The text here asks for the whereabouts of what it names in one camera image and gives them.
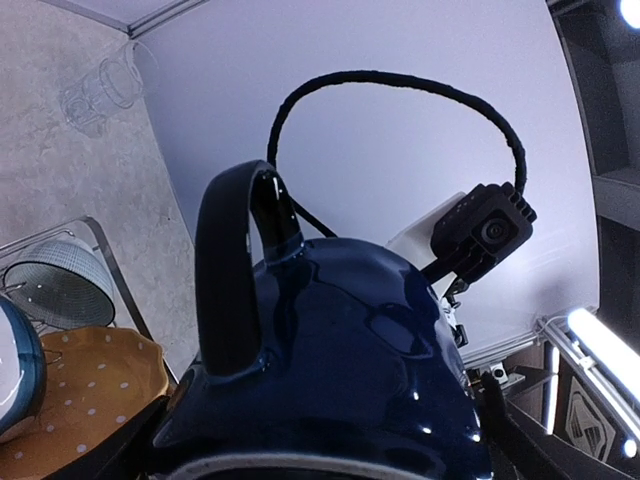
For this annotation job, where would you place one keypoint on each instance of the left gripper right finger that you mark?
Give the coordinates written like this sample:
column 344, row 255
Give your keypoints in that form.
column 506, row 438

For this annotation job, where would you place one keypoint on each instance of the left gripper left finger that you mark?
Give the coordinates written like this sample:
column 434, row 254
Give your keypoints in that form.
column 122, row 454

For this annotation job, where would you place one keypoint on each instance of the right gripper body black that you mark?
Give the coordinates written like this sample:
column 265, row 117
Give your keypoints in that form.
column 450, row 305

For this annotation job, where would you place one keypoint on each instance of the dark blue mug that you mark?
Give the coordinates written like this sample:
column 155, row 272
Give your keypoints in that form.
column 318, row 359

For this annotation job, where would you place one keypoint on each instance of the tall clear glass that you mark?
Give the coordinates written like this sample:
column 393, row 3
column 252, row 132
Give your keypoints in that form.
column 115, row 84

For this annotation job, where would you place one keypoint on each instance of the upper yellow oval dish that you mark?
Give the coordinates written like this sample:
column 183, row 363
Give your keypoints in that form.
column 98, row 378

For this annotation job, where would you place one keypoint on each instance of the white blue-rimmed bowl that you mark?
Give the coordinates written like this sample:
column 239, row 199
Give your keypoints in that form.
column 23, row 372

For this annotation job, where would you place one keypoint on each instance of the pale green checked bowl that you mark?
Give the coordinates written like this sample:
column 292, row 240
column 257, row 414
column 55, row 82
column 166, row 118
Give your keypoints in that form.
column 61, row 283

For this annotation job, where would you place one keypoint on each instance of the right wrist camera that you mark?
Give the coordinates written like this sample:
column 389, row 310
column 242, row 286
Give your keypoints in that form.
column 468, row 235

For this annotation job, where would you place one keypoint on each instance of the wire dish rack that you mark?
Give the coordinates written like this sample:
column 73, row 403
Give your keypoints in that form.
column 87, row 229

